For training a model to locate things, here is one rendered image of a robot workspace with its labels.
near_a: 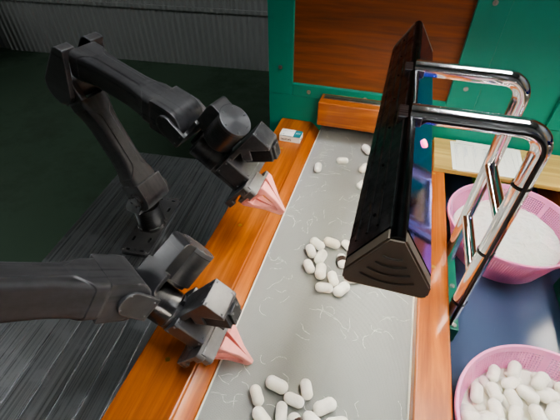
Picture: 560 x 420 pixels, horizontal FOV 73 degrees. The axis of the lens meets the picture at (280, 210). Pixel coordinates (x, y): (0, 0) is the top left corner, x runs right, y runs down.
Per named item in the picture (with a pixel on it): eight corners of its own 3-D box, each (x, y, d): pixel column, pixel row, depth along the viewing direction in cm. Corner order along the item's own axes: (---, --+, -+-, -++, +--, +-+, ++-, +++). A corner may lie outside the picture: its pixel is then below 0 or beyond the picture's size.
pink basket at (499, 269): (502, 316, 76) (522, 287, 69) (412, 230, 94) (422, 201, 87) (587, 270, 84) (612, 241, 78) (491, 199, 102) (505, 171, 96)
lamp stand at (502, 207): (352, 316, 76) (398, 111, 46) (364, 245, 90) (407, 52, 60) (452, 342, 72) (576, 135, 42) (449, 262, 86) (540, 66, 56)
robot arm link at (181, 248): (192, 235, 61) (141, 205, 51) (224, 266, 57) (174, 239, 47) (146, 292, 61) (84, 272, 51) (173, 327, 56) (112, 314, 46)
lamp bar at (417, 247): (341, 282, 37) (350, 229, 32) (392, 54, 81) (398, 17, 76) (426, 302, 35) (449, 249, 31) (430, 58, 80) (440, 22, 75)
